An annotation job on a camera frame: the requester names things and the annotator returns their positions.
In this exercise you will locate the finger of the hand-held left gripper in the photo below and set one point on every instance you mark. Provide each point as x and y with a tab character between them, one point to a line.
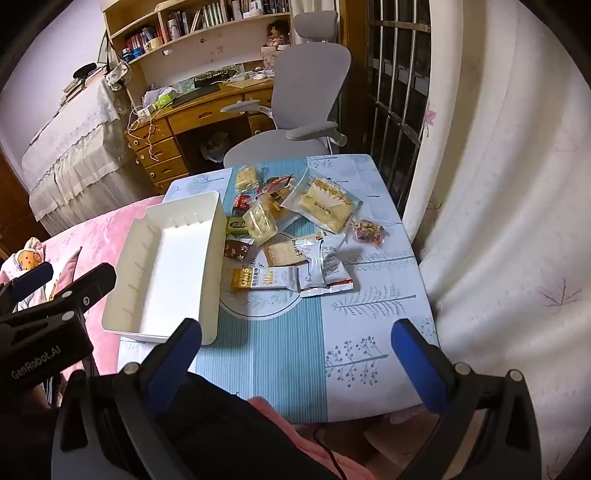
87	286
30	280

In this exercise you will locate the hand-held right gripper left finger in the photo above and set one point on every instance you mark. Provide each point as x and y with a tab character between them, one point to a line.
178	357

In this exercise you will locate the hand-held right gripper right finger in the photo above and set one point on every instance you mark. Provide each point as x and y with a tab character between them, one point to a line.
415	364

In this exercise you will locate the white plastic organizer tray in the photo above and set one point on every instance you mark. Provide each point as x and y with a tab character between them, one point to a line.
161	267

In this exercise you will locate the orange white oat bar packet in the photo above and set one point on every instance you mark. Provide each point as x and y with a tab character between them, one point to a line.
263	278

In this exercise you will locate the brown snowflake snack packet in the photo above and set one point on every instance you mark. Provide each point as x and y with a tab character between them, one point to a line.
236	250

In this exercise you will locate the white red cookie packet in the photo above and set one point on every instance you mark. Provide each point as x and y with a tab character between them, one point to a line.
318	279

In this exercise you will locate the green pastry packet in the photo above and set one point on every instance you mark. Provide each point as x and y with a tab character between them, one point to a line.
236	226

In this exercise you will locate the large clear cake packet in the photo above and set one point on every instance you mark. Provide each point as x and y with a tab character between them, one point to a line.
325	205

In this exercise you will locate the crumbly cake clear bag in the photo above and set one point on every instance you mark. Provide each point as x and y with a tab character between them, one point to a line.
245	177

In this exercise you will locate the cartoon print cloth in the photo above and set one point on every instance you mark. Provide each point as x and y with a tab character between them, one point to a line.
30	261

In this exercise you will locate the pink cushion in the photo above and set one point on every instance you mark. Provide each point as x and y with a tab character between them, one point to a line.
92	230

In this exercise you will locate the person's black clothing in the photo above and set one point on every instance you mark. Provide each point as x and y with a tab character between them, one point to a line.
231	434

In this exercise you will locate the tree print tablecloth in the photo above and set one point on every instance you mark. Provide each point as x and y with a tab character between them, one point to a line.
286	350

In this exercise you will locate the white lace cover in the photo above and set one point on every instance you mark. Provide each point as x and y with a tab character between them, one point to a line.
74	147

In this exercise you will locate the nut bar clear packet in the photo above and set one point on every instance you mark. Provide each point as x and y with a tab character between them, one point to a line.
369	229

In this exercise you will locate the toast slice packet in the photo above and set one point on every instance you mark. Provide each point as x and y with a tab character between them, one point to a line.
284	253

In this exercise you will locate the silver white snack packet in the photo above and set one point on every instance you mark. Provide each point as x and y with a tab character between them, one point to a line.
323	247

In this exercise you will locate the wooden desk with drawers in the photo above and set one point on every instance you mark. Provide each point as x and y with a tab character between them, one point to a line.
161	152

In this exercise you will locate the clear yellow cake packet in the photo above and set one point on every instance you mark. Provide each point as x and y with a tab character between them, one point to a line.
259	222

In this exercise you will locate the small red snack packet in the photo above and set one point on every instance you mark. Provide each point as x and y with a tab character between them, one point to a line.
241	202

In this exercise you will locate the trash bin with bag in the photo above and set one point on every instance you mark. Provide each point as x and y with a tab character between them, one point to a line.
213	146

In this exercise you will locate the white floral curtain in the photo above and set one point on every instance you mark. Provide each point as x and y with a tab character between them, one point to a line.
498	184

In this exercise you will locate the stack of books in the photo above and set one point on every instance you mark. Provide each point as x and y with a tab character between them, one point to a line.
76	87

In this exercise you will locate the green tissue pack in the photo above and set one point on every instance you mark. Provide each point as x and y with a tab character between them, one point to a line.
167	98

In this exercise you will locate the dark keyboard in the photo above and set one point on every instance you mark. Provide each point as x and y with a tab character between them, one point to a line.
196	94

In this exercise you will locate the metal window grille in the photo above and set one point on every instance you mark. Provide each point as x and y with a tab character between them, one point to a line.
392	92

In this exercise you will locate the wooden bookshelf hutch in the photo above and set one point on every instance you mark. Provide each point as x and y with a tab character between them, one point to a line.
221	46

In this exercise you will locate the row of shelf books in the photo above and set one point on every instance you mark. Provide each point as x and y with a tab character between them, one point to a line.
217	16

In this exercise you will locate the grey office chair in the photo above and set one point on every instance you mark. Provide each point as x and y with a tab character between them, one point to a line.
309	78

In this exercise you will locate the doll figure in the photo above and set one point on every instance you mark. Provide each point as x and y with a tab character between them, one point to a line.
277	32

